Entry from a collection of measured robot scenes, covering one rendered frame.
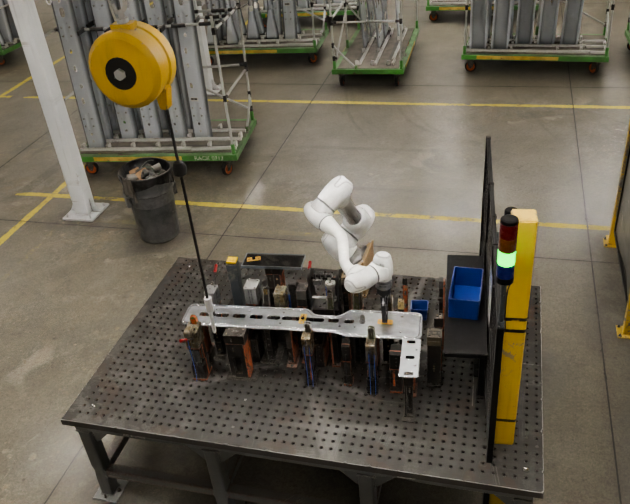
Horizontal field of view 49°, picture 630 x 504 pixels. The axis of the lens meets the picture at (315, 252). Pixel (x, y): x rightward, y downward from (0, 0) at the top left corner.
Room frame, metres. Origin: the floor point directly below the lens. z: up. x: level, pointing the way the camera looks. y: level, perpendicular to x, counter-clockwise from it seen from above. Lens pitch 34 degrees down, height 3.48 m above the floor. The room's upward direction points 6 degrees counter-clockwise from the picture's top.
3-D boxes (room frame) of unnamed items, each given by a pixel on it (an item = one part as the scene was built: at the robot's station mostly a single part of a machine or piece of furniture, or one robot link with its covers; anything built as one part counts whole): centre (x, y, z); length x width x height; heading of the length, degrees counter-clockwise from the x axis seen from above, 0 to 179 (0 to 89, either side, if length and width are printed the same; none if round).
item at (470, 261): (3.04, -0.81, 1.01); 0.90 x 0.22 x 0.03; 167
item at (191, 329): (3.01, 0.72, 0.88); 0.15 x 0.11 x 0.36; 167
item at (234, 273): (3.49, 0.51, 0.92); 0.08 x 0.08 x 0.44; 77
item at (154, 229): (5.82, 1.49, 0.36); 0.54 x 0.50 x 0.73; 162
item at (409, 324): (3.05, 0.13, 1.00); 1.38 x 0.22 x 0.02; 77
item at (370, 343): (2.76, -0.24, 0.87); 0.12 x 0.09 x 0.35; 167
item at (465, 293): (3.02, -0.81, 1.09); 0.30 x 0.17 x 0.13; 161
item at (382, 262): (2.94, -0.34, 1.39); 0.13 x 0.11 x 0.16; 125
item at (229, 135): (7.53, 1.58, 0.88); 1.93 x 1.01 x 1.76; 78
